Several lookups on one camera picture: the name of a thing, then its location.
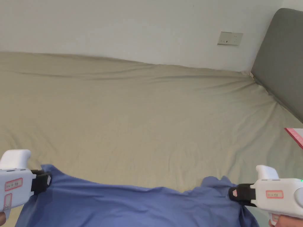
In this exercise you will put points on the red-edged white card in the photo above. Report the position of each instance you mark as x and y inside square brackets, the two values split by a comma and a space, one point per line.
[297, 136]

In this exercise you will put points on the white wall socket plate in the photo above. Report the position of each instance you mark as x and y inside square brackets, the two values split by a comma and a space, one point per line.
[230, 38]

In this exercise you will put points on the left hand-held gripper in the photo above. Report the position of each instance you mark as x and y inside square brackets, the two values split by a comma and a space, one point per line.
[16, 182]

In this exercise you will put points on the blue garment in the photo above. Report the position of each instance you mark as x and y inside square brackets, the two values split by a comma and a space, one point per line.
[132, 205]

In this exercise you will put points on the grey padded headboard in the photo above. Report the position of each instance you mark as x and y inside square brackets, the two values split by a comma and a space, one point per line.
[281, 56]

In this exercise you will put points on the person's left hand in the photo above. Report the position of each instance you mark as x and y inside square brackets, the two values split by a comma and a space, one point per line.
[2, 218]

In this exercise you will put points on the person's right hand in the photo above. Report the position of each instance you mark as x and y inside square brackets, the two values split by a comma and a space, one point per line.
[287, 222]

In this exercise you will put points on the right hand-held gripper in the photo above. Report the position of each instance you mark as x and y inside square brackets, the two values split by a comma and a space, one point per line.
[279, 194]

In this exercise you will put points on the bed with beige sheet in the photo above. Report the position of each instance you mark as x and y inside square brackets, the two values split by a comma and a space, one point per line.
[132, 113]

